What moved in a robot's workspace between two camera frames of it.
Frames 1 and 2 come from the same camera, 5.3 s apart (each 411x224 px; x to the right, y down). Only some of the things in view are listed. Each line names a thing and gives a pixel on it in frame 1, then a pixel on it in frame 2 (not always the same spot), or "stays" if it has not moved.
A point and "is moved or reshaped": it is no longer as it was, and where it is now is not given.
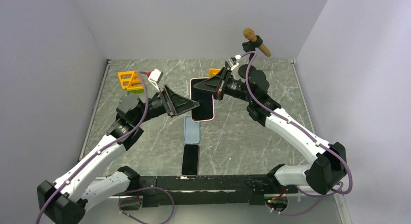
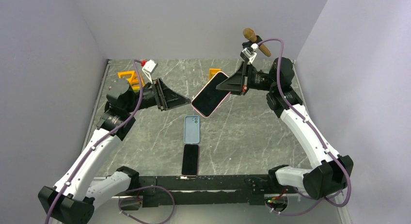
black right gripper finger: (214, 84) -> (237, 83)
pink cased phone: (205, 112) is moved or reshaped
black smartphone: (190, 160) stays
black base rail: (252, 188) stays
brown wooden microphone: (249, 34) stays
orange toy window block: (213, 72) stays
